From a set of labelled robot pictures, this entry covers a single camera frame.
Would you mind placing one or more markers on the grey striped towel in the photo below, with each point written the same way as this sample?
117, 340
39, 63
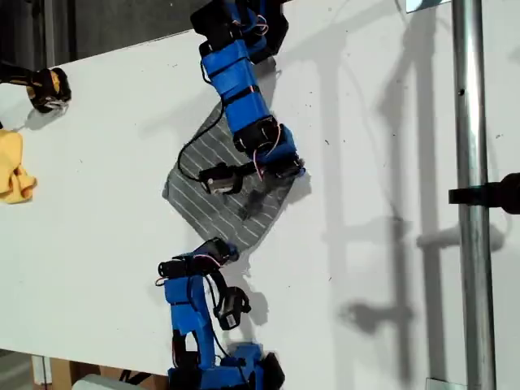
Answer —
211, 213

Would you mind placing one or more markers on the white box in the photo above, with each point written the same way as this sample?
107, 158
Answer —
97, 382

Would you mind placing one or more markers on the brown cardboard box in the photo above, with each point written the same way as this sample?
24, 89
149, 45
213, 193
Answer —
61, 371

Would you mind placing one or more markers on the white table leg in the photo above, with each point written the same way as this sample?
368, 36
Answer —
41, 369

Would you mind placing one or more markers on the yellow cloth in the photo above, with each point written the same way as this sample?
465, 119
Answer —
10, 170

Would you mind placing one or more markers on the black and yellow clamp tool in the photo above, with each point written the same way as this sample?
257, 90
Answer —
44, 87

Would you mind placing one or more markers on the black camera stalk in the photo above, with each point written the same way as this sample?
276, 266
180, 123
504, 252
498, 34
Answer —
243, 298
243, 172

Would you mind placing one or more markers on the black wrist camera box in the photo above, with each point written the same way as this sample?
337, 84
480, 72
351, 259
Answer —
229, 315
219, 180

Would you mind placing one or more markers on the steel post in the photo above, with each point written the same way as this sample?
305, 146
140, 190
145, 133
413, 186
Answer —
471, 122

